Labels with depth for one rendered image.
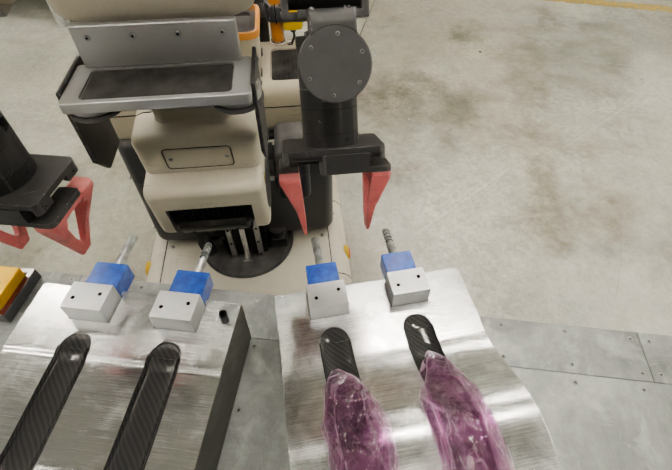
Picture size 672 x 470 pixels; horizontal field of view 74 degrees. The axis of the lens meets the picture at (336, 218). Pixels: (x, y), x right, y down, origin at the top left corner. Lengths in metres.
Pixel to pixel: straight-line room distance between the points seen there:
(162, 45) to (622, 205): 1.94
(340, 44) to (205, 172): 0.56
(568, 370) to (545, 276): 1.15
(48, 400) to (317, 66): 0.46
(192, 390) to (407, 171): 1.66
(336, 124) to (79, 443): 0.41
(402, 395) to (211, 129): 0.54
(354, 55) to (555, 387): 0.49
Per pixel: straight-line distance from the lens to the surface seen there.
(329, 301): 0.57
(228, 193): 0.85
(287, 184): 0.44
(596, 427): 0.67
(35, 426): 0.60
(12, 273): 0.80
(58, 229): 0.46
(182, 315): 0.55
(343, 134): 0.44
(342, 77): 0.36
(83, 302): 0.61
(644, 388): 0.73
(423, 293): 0.60
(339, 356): 0.57
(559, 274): 1.85
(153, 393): 0.56
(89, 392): 0.58
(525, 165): 2.23
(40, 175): 0.47
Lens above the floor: 1.37
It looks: 49 degrees down
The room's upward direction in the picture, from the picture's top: straight up
